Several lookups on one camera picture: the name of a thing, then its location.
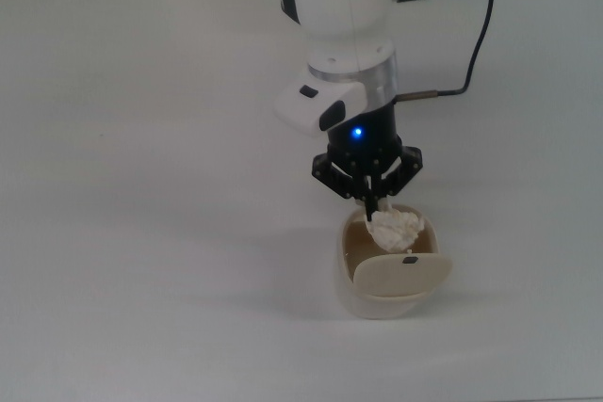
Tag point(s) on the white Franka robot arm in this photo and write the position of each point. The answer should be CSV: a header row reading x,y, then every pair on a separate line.
x,y
344,2

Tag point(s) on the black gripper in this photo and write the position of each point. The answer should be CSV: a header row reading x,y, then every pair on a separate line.
x,y
372,143

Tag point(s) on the small cream bin with lid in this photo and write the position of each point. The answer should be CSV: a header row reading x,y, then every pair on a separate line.
x,y
381,305

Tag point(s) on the white paper trash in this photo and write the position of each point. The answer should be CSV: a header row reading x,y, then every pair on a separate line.
x,y
396,228

